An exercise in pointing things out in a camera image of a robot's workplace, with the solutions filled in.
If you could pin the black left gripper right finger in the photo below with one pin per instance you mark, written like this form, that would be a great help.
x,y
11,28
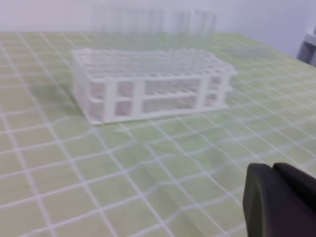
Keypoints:
x,y
301,183

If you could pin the green checkered tablecloth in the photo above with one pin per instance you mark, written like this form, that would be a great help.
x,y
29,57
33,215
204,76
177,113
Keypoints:
x,y
172,177

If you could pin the row of tubes in rack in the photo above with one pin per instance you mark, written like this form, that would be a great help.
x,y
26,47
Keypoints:
x,y
150,28

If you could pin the white plastic test tube rack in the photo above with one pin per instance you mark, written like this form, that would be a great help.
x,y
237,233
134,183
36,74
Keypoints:
x,y
122,85

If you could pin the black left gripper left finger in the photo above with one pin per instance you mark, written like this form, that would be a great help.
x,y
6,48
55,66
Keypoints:
x,y
270,207

